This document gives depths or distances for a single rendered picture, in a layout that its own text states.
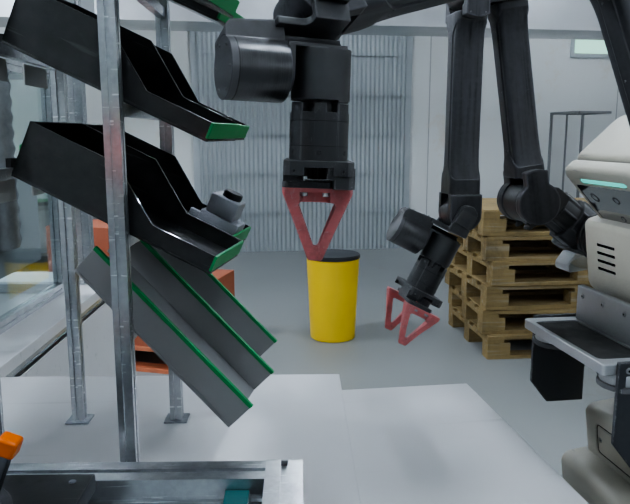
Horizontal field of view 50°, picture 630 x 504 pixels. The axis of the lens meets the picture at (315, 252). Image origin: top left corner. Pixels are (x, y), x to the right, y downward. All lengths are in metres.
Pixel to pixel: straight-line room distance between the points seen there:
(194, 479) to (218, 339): 0.24
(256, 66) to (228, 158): 7.33
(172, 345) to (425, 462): 0.45
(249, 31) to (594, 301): 0.78
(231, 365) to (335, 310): 3.49
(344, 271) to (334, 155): 3.78
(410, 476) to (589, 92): 8.34
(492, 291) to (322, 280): 1.07
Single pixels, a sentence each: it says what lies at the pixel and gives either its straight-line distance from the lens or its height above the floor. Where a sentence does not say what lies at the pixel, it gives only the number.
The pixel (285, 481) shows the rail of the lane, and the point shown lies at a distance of 0.85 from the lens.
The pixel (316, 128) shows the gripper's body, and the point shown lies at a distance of 0.65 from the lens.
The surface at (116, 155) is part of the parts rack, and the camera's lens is 0.84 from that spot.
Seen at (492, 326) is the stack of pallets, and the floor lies 0.20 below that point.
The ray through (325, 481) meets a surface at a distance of 1.04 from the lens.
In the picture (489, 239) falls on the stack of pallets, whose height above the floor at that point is 0.74.
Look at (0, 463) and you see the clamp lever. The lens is 0.74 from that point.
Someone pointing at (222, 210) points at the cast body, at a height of 1.24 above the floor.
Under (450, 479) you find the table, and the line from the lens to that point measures 1.07.
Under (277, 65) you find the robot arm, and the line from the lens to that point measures 0.63.
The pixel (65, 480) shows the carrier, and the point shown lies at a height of 0.97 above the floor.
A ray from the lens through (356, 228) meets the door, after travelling 8.19.
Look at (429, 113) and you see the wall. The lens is 8.39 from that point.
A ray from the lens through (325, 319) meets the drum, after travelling 4.50.
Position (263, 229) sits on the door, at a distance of 8.03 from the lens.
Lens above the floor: 1.35
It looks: 10 degrees down
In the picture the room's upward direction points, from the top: straight up
